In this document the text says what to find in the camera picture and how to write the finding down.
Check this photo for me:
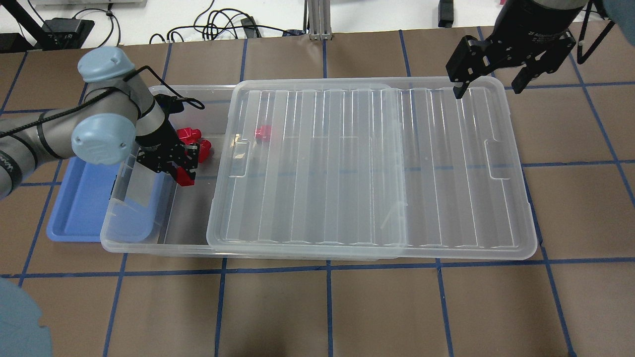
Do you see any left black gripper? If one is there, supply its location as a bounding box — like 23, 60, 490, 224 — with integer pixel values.
135, 97, 200, 185

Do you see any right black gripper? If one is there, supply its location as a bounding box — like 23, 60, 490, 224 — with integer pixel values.
446, 0, 588, 100

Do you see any red block carried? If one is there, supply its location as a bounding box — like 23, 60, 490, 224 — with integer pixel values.
179, 170, 195, 187

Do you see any clear plastic box lid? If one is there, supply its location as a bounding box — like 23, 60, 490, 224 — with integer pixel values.
206, 77, 538, 261

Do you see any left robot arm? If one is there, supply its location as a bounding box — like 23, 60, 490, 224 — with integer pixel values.
0, 47, 205, 197

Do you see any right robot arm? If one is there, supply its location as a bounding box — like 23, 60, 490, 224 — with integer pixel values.
446, 0, 635, 99

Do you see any red block pile upper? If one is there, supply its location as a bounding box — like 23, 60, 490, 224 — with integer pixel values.
177, 127, 202, 145

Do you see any red block pile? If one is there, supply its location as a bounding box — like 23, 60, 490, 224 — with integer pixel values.
197, 139, 214, 163
177, 127, 202, 145

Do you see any red block pile lower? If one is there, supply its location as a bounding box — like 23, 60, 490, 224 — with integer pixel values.
197, 139, 214, 163

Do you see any clear plastic storage box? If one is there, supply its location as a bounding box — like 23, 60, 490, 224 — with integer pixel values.
102, 79, 407, 260

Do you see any red block lone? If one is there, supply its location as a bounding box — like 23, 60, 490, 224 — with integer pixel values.
254, 125, 272, 142

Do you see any blue plastic tray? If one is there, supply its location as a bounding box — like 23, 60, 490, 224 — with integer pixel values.
46, 158, 173, 243

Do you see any black power adapter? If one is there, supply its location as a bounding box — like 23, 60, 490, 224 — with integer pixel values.
438, 0, 454, 28

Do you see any aluminium frame post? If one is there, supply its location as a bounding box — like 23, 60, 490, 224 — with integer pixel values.
304, 0, 333, 41

